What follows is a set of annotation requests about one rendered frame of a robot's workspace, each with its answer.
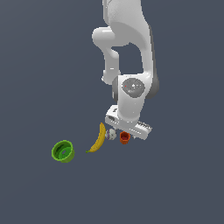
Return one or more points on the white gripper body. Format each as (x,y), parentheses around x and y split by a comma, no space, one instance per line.
(128,125)

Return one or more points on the small white purple object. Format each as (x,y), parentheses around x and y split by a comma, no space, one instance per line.
(111,134)

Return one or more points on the small orange cup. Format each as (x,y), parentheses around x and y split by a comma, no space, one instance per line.
(124,137)

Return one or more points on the yellow banana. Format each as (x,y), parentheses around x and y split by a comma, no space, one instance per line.
(99,140)

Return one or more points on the green cup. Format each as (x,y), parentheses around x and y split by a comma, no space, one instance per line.
(63,151)

